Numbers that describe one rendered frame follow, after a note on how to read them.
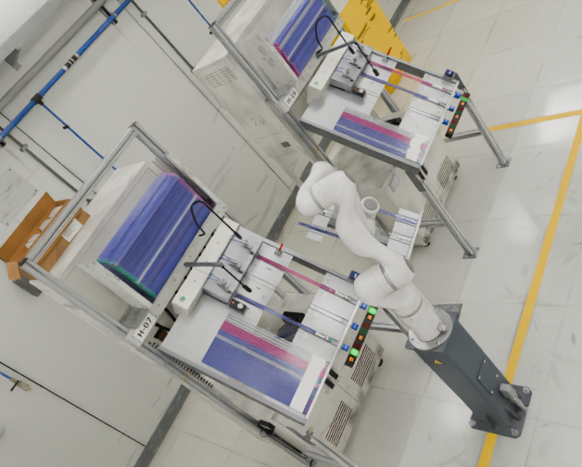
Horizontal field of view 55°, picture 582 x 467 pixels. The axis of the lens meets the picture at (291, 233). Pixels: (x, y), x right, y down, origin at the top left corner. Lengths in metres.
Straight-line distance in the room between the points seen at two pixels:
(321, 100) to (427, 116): 0.61
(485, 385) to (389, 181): 1.36
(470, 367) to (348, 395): 0.87
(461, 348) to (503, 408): 0.45
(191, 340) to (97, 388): 1.63
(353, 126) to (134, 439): 2.63
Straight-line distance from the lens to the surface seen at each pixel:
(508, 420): 2.82
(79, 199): 2.43
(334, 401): 3.06
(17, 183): 3.87
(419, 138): 3.20
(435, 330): 2.30
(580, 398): 2.84
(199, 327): 2.58
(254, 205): 4.75
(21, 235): 2.78
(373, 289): 2.08
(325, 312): 2.62
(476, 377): 2.54
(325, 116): 3.21
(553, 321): 3.07
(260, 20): 3.35
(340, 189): 1.97
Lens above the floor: 2.45
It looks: 31 degrees down
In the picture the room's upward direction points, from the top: 44 degrees counter-clockwise
